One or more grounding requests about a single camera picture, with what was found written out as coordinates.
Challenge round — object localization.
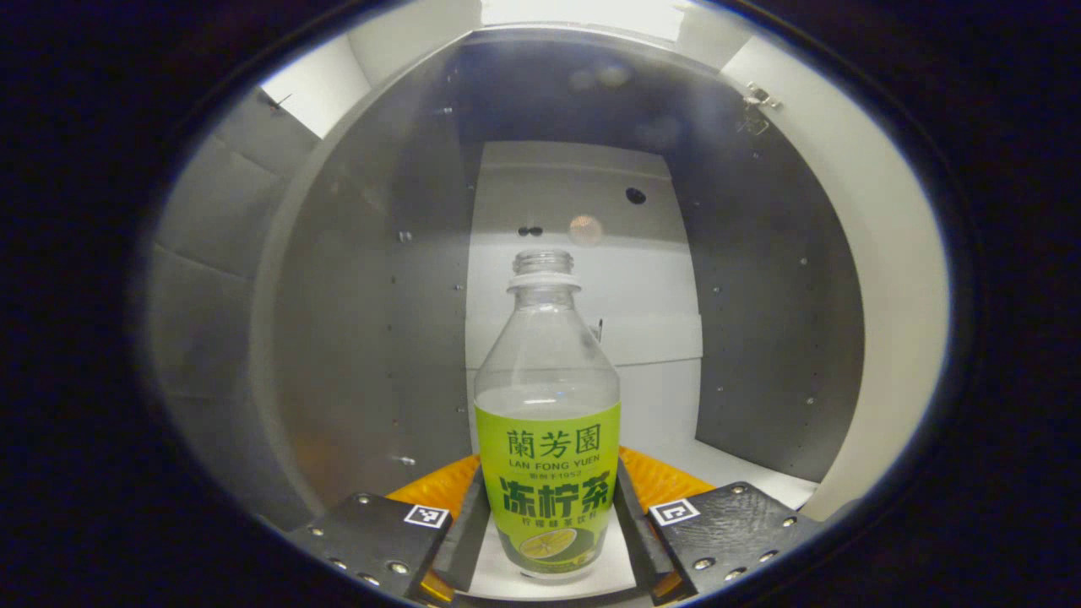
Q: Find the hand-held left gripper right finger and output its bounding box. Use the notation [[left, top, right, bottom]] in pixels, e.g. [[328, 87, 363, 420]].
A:
[[615, 446, 824, 605]]

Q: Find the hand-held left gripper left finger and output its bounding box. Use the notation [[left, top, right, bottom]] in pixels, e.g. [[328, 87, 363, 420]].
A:
[[283, 454, 492, 605]]

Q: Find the clear bottle with green label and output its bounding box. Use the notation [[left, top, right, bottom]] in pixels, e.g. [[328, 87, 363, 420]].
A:
[[473, 249, 622, 582]]

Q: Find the dark grey cabinet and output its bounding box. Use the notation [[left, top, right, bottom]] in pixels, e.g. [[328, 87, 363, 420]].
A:
[[249, 25, 866, 592]]

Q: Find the white cabinet shelf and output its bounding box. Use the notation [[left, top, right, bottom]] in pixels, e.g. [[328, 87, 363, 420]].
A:
[[469, 439, 818, 600]]

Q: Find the black backdrop cloth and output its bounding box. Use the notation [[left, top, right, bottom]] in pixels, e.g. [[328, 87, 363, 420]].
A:
[[148, 89, 322, 533]]

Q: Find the large ceiling light panel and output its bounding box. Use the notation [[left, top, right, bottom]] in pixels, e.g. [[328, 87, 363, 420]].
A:
[[480, 0, 685, 41]]

